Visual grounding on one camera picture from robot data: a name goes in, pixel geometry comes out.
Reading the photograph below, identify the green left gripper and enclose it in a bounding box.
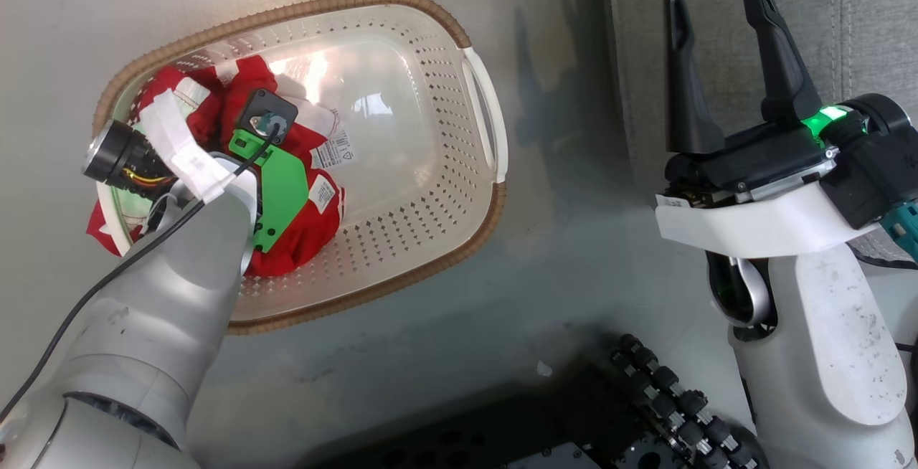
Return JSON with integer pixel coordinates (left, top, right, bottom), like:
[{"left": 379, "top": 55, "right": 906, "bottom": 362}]
[{"left": 228, "top": 87, "right": 311, "bottom": 255}]

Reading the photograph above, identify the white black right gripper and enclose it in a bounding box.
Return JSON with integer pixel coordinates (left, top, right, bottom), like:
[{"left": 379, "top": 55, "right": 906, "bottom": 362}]
[{"left": 654, "top": 0, "right": 880, "bottom": 258}]

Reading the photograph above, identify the red and white garment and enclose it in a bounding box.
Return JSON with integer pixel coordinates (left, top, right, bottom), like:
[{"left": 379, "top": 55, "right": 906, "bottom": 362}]
[{"left": 86, "top": 55, "right": 346, "bottom": 278}]

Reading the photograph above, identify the cream perforated laundry basket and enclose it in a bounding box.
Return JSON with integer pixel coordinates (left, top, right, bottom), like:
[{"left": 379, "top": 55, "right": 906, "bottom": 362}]
[{"left": 92, "top": 0, "right": 509, "bottom": 335}]

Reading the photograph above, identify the grey fabric sofa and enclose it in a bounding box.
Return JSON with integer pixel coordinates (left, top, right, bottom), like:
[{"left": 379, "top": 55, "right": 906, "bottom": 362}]
[{"left": 601, "top": 0, "right": 918, "bottom": 263}]

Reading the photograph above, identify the black ribbed roller track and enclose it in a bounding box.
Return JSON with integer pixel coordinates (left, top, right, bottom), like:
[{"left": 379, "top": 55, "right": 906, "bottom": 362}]
[{"left": 610, "top": 333, "right": 762, "bottom": 469}]

